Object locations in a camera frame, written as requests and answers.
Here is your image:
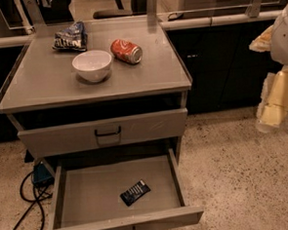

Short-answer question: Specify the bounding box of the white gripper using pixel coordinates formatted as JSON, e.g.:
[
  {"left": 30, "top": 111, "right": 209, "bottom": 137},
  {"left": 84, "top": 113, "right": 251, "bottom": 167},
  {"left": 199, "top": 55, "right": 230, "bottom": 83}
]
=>
[{"left": 248, "top": 25, "right": 288, "bottom": 133}]

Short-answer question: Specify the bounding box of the dark blue rxbar wrapper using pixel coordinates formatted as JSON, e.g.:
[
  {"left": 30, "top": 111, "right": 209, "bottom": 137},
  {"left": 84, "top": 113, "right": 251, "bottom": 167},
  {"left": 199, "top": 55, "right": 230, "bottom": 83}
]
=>
[{"left": 119, "top": 180, "right": 150, "bottom": 207}]

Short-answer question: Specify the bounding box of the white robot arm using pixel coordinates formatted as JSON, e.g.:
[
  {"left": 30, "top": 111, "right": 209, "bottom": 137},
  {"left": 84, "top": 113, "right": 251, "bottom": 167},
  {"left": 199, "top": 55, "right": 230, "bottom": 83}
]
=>
[{"left": 249, "top": 4, "right": 288, "bottom": 133}]

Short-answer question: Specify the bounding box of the grey drawer cabinet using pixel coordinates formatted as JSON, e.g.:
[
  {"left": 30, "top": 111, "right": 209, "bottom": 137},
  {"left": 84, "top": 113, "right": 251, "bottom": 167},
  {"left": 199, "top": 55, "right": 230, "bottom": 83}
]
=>
[{"left": 0, "top": 17, "right": 191, "bottom": 159}]

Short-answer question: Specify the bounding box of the open grey lower drawer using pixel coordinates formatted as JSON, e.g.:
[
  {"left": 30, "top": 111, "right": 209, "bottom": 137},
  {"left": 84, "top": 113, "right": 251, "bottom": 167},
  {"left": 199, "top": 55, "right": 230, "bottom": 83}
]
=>
[{"left": 48, "top": 150, "right": 204, "bottom": 230}]

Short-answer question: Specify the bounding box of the closed grey upper drawer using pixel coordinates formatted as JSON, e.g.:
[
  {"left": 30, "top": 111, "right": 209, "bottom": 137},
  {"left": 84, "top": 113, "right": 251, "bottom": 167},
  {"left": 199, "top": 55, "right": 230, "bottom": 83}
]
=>
[{"left": 18, "top": 108, "right": 187, "bottom": 158}]

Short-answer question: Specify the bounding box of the dark low cabinet right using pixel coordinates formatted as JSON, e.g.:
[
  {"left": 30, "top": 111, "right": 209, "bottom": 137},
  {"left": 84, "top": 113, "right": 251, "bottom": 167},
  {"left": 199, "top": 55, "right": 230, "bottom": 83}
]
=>
[{"left": 167, "top": 20, "right": 281, "bottom": 114}]

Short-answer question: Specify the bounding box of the red soda can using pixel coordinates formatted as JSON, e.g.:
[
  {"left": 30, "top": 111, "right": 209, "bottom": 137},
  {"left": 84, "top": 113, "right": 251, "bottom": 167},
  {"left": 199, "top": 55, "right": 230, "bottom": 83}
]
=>
[{"left": 110, "top": 39, "right": 143, "bottom": 64}]

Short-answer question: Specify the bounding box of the black office chair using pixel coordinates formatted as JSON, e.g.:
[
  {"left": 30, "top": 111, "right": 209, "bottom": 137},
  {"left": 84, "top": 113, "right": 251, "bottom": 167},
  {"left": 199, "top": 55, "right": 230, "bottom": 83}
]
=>
[{"left": 93, "top": 0, "right": 133, "bottom": 19}]

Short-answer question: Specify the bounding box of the white ceramic bowl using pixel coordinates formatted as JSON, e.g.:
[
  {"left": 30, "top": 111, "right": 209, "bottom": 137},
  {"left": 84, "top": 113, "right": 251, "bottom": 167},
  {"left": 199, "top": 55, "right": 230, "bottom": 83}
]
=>
[{"left": 72, "top": 50, "right": 112, "bottom": 83}]

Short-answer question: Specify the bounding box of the blue chip bag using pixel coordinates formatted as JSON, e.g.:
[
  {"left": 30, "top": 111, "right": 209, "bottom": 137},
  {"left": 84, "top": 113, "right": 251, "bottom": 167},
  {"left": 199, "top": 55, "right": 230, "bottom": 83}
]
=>
[{"left": 53, "top": 21, "right": 88, "bottom": 52}]

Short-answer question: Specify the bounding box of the blue power box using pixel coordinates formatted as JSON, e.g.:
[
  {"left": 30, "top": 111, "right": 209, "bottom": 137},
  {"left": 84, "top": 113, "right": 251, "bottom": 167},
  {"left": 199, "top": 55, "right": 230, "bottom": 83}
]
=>
[{"left": 31, "top": 163, "right": 54, "bottom": 188}]

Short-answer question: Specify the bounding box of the black floor cable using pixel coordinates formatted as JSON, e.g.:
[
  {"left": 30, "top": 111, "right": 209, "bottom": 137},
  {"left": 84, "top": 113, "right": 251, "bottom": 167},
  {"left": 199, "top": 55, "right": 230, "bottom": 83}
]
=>
[{"left": 2, "top": 170, "right": 57, "bottom": 230}]

